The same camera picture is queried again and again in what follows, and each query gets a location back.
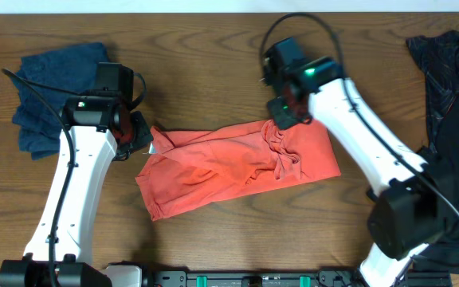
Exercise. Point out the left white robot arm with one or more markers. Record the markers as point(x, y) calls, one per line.
point(99, 130)

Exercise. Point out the black crumpled garment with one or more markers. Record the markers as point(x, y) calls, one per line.
point(456, 139)

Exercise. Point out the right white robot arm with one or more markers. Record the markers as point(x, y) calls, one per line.
point(408, 214)

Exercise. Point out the red printed t-shirt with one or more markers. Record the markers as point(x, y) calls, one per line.
point(190, 169)

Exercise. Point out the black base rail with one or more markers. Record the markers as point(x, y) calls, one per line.
point(166, 276)

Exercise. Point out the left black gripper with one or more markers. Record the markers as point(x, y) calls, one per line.
point(140, 133)

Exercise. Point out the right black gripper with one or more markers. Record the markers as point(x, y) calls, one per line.
point(281, 120)

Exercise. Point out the folded navy blue garment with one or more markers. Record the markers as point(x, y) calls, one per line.
point(55, 73)

